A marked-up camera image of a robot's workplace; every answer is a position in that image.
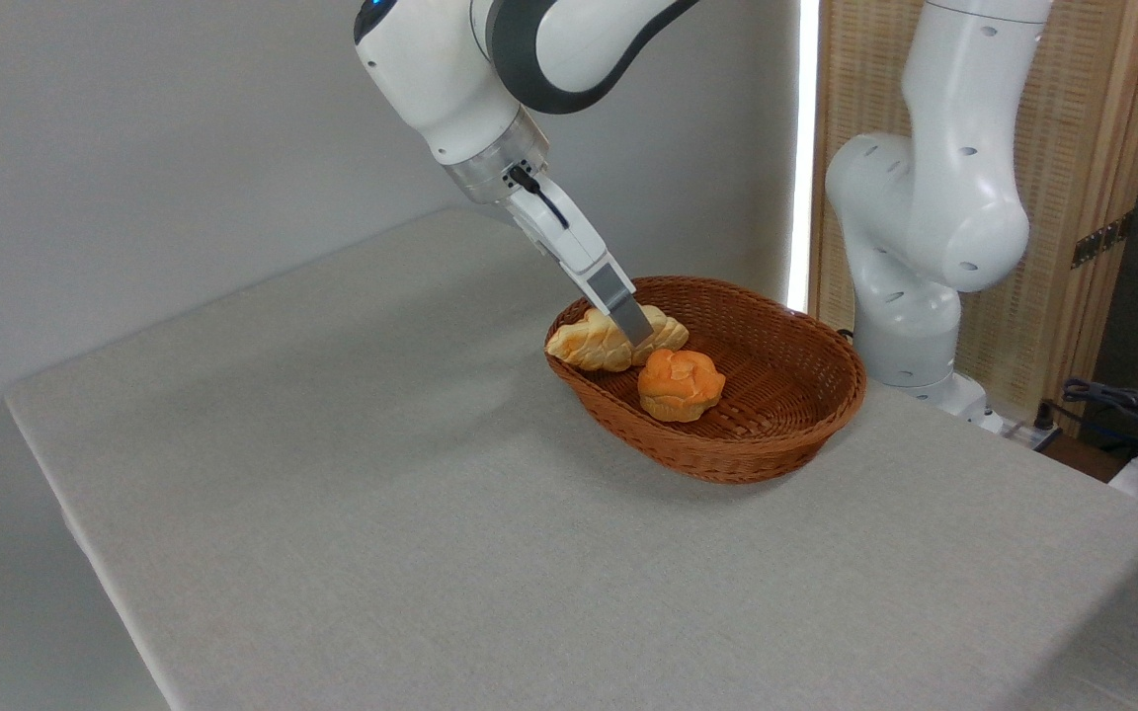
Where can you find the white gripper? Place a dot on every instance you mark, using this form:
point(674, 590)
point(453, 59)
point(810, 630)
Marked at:
point(559, 222)

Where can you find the braided golden bread loaf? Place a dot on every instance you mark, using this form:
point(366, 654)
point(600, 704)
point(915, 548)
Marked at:
point(589, 346)

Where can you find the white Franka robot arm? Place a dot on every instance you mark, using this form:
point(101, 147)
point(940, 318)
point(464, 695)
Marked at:
point(450, 69)

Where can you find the round orange bread roll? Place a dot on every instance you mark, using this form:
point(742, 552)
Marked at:
point(680, 385)

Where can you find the brown wicker oval basket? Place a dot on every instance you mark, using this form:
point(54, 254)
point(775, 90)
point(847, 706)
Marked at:
point(786, 425)

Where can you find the grey tablecloth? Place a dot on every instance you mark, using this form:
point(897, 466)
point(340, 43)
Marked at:
point(529, 592)

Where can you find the metal screen hinge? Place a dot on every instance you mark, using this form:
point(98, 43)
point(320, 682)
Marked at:
point(1102, 240)

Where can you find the wooden bamboo folding screen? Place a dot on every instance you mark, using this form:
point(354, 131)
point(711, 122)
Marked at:
point(1093, 109)

